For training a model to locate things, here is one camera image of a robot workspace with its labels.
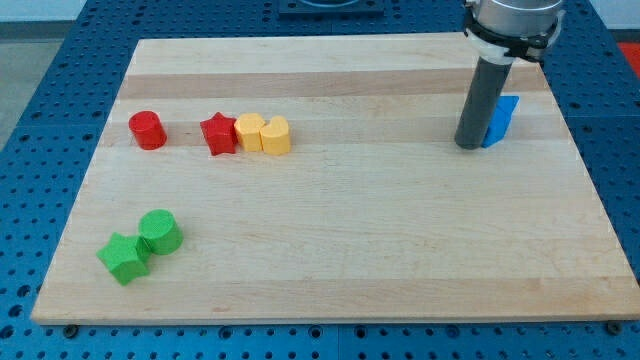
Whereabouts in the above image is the blue triangular block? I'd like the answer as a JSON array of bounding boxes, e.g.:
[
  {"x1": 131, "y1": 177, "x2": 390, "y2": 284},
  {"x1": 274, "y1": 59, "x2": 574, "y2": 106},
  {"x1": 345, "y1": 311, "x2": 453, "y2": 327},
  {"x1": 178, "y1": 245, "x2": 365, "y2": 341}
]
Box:
[{"x1": 481, "y1": 95, "x2": 520, "y2": 148}]

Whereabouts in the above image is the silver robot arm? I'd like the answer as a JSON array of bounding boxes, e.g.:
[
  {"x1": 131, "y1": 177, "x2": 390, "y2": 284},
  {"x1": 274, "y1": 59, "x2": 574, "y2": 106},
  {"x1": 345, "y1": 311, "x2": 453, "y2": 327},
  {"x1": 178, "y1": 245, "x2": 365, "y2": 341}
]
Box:
[{"x1": 455, "y1": 0, "x2": 564, "y2": 150}]

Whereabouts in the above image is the yellow hexagon block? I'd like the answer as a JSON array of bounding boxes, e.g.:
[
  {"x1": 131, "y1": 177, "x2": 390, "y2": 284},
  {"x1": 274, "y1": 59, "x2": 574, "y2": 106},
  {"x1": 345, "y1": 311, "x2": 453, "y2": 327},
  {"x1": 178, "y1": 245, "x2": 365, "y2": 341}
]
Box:
[{"x1": 234, "y1": 113, "x2": 266, "y2": 152}]

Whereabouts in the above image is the yellow heart block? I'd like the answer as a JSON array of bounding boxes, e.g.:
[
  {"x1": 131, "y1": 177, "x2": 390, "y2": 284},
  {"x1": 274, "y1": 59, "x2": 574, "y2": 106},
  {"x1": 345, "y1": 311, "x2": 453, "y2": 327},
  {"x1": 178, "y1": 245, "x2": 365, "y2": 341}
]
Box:
[{"x1": 260, "y1": 116, "x2": 291, "y2": 155}]

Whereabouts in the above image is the green cylinder block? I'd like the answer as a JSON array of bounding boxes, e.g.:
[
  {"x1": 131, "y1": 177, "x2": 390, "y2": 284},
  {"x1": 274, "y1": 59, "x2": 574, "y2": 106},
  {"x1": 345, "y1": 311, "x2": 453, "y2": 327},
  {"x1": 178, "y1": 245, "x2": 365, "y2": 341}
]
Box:
[{"x1": 138, "y1": 209, "x2": 183, "y2": 255}]

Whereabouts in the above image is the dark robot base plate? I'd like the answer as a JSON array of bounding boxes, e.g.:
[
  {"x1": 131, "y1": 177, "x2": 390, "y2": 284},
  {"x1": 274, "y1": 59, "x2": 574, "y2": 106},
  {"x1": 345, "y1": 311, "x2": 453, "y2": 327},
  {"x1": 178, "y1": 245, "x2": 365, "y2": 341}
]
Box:
[{"x1": 277, "y1": 0, "x2": 385, "y2": 18}]

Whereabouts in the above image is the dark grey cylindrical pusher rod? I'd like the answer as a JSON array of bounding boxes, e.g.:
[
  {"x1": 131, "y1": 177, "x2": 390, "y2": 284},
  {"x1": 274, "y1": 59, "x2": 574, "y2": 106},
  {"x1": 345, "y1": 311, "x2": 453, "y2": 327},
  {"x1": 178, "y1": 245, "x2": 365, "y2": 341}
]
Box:
[{"x1": 454, "y1": 57, "x2": 512, "y2": 150}]

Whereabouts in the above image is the red cylinder block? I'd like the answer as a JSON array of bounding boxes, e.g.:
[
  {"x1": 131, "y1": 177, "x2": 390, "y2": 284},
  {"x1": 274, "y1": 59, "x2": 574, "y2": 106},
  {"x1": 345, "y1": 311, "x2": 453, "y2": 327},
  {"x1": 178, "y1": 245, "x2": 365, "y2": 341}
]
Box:
[{"x1": 128, "y1": 110, "x2": 167, "y2": 150}]

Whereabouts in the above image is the red star block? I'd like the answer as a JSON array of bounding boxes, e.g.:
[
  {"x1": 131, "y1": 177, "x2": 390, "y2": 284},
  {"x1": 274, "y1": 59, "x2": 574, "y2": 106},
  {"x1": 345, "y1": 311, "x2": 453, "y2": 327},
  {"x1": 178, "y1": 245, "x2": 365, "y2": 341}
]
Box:
[{"x1": 200, "y1": 112, "x2": 238, "y2": 156}]

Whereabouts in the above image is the green star block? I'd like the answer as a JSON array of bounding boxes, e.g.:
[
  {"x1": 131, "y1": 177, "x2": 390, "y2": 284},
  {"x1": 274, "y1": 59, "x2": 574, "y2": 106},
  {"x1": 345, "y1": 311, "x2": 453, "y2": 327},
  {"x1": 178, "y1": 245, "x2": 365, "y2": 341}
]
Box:
[{"x1": 96, "y1": 232, "x2": 151, "y2": 286}]

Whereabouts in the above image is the light wooden board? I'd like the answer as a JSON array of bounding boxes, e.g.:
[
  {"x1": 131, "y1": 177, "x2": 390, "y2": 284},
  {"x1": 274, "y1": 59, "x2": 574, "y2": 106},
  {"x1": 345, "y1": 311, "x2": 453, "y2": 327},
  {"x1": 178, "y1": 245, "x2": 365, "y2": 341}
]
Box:
[{"x1": 32, "y1": 33, "x2": 639, "y2": 325}]

